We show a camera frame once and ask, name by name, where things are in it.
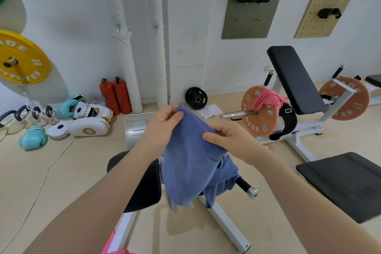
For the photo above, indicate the person's left hand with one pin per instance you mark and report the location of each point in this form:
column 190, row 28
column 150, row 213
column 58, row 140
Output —
column 157, row 131

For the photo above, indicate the person's right hand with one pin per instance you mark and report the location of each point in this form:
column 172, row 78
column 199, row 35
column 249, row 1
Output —
column 238, row 142

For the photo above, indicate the person's right thumb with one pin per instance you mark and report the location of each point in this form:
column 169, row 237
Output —
column 215, row 138

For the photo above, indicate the person's left thumb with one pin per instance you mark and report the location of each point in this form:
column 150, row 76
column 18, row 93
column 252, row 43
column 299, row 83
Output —
column 176, row 117

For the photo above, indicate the blue towel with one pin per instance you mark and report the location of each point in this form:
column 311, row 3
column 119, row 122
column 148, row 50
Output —
column 190, row 164

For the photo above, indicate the person's right forearm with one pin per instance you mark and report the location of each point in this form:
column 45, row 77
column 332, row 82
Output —
column 309, row 206

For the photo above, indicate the person's left forearm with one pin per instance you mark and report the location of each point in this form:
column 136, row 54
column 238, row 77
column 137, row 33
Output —
column 101, row 200

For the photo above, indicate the small black weight plate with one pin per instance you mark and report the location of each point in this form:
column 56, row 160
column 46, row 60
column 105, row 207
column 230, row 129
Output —
column 196, row 98

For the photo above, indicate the white paper sheet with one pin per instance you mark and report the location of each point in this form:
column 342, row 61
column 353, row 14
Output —
column 210, row 111

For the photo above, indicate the silver perforated foot plate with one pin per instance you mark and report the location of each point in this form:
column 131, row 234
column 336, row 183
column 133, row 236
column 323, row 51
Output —
column 135, row 128

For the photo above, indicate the orange weight plate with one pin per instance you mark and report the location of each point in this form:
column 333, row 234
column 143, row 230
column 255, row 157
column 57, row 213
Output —
column 355, row 102
column 263, row 121

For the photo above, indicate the red fire extinguisher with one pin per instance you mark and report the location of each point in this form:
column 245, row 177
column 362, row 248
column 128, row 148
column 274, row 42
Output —
column 108, row 97
column 123, row 97

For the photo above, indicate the white wrapped pipe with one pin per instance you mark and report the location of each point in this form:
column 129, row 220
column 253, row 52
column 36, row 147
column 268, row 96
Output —
column 157, row 54
column 125, row 54

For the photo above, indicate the pink towel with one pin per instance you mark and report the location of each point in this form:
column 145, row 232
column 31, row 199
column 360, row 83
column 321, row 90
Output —
column 268, row 98

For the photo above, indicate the black lifting belt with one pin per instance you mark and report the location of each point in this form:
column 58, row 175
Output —
column 288, row 121

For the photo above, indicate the black round machine pad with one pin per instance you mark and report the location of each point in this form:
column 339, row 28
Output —
column 145, row 191

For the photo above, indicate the white punch mitt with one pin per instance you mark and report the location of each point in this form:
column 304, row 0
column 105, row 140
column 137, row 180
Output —
column 95, row 111
column 58, row 130
column 89, row 127

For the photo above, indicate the black bench back pad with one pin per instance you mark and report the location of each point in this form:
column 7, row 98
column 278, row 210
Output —
column 294, row 81

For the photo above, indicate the teal boxing glove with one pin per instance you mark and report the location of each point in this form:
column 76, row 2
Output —
column 67, row 107
column 32, row 138

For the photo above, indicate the cream kettlebell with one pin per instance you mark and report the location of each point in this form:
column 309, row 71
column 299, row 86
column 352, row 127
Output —
column 29, row 118
column 15, row 125
column 41, row 118
column 53, row 117

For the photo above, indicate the green pegboard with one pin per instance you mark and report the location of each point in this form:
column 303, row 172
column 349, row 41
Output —
column 253, row 15

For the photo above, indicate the large black seat pad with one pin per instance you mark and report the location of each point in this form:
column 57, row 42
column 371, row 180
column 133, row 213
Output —
column 345, row 185

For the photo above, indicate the yellow weight plate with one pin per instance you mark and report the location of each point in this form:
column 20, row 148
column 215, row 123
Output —
column 26, row 60

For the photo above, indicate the small black bench pad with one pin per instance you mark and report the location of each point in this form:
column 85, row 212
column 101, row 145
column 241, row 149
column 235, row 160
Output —
column 374, row 80

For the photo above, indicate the wooden pegboard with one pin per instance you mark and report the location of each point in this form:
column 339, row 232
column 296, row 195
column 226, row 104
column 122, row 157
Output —
column 327, row 3

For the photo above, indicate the white bench machine frame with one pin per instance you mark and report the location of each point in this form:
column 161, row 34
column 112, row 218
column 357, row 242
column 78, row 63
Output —
column 303, row 131

